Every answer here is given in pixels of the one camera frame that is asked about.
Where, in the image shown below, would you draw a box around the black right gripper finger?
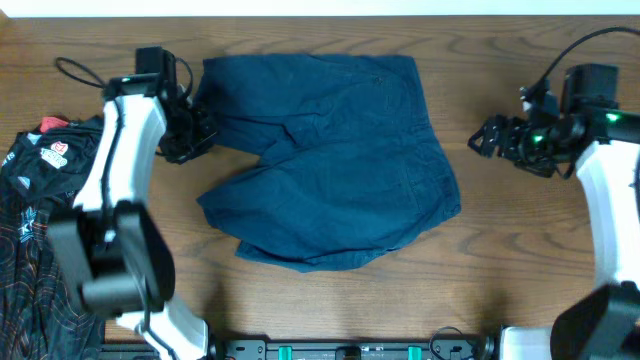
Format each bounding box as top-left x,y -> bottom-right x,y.
467,115 -> 500,146
469,139 -> 495,158

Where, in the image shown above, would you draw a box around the black mounting rail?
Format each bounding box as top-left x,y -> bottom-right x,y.
217,338 -> 496,360

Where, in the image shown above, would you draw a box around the black patterned garment pile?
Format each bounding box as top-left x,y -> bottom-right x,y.
1,116 -> 104,359

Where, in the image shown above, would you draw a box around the dark blue shorts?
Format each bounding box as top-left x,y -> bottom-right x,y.
197,54 -> 461,272

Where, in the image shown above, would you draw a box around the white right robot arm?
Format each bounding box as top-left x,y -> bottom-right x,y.
468,107 -> 639,359

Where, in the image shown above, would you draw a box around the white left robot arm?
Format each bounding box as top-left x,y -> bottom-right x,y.
48,72 -> 215,359

